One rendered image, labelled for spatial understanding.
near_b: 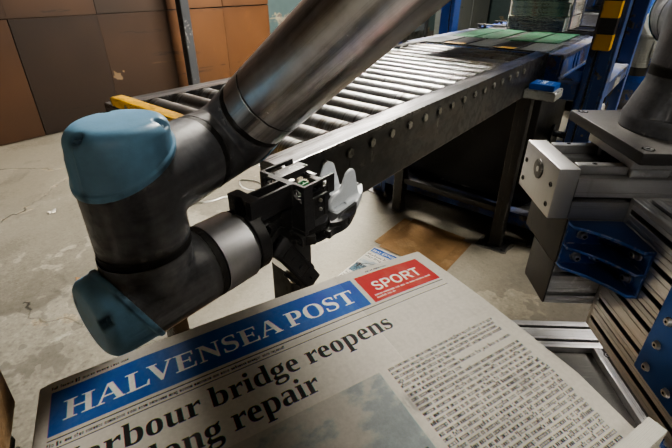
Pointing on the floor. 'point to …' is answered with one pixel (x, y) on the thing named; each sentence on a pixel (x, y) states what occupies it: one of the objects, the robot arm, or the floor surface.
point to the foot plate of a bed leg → (495, 245)
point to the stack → (342, 378)
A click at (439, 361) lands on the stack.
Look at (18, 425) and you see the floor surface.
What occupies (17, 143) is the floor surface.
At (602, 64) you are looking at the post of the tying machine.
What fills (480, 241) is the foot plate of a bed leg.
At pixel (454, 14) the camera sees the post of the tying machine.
